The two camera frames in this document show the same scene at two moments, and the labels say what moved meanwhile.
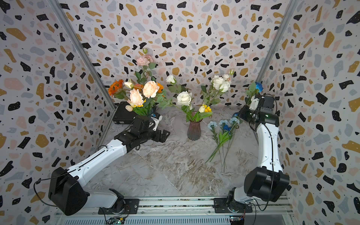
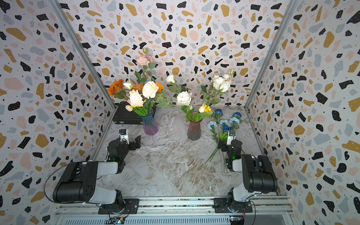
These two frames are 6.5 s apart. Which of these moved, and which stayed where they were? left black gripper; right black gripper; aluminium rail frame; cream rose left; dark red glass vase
Moved: right black gripper; left black gripper
Stayed: aluminium rail frame; cream rose left; dark red glass vase
